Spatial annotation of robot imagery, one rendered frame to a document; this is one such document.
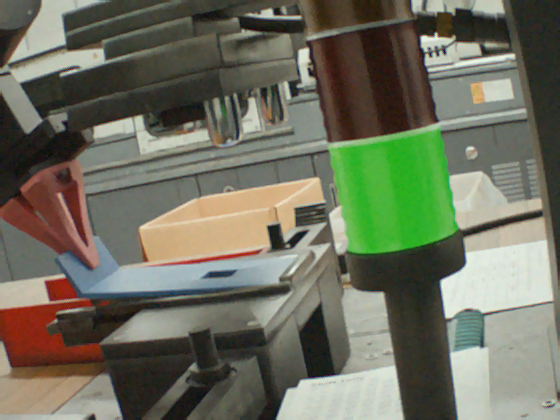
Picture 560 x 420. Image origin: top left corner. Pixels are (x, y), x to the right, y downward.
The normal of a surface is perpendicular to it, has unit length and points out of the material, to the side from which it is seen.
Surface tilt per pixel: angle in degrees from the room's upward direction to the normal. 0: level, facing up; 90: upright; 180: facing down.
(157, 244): 90
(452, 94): 90
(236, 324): 0
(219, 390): 0
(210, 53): 90
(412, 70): 76
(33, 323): 90
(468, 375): 1
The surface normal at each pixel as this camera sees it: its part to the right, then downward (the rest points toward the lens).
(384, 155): -0.21, -0.07
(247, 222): -0.23, 0.15
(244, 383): 0.95, -0.16
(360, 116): -0.44, -0.03
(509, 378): -0.20, -0.97
